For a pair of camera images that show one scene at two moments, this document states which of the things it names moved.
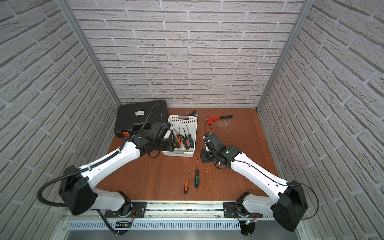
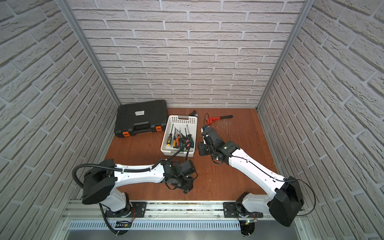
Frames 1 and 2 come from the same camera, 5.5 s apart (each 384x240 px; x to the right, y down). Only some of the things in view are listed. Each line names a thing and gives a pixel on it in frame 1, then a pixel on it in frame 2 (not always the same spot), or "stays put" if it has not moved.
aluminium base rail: x=167 y=211 stays put
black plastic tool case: x=132 y=118 stays put
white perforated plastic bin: x=183 y=129 stays put
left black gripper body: x=167 y=145 -> x=187 y=181
